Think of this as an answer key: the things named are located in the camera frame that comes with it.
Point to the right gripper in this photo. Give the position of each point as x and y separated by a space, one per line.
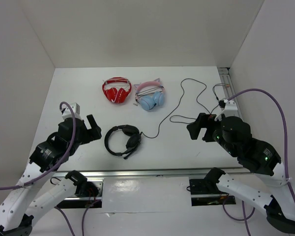
203 120

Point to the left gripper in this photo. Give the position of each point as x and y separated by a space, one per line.
93 133

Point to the black headset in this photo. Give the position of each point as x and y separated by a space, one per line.
129 143

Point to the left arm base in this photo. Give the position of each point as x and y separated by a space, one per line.
88 193

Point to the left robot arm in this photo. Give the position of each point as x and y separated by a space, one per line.
22 209

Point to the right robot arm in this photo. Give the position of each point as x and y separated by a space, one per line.
260 158

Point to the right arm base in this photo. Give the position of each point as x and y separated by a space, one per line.
204 191

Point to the red headphones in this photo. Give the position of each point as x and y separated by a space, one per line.
117 89

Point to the blue pink cat headphones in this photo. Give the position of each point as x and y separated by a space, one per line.
150 94

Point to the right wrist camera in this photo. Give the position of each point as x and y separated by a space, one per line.
228 109

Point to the aluminium right rail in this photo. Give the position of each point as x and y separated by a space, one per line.
224 73

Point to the aluminium rail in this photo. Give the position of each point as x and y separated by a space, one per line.
152 173
224 73

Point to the aluminium front rail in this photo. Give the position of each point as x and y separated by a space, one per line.
152 173

